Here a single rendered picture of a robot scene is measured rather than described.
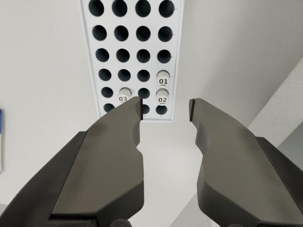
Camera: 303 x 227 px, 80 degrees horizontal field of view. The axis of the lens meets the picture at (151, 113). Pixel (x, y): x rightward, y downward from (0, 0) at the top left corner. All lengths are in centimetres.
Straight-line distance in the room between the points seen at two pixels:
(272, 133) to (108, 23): 134
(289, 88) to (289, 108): 14
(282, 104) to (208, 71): 112
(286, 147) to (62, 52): 24
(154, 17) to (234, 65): 11
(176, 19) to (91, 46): 8
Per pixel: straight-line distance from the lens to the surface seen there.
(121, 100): 18
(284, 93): 129
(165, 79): 17
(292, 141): 19
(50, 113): 28
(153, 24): 17
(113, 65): 18
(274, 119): 137
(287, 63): 26
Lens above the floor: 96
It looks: 58 degrees down
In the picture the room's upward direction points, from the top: 176 degrees counter-clockwise
